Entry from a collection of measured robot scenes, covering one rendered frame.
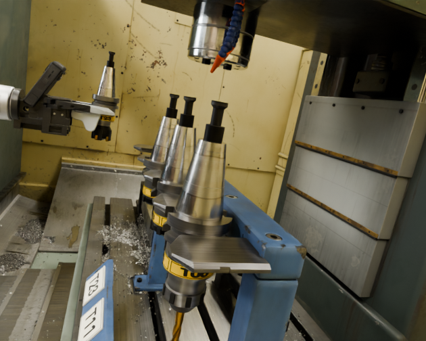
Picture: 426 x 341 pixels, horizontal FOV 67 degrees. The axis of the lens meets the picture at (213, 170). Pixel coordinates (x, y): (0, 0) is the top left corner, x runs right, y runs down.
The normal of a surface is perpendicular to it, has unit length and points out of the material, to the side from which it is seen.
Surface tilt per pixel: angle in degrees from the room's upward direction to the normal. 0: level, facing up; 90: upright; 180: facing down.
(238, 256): 0
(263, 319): 90
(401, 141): 90
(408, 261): 90
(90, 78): 90
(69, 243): 24
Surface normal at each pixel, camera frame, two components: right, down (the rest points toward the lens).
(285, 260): 0.29, 0.25
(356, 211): -0.94, -0.12
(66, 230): 0.29, -0.78
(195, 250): 0.18, -0.96
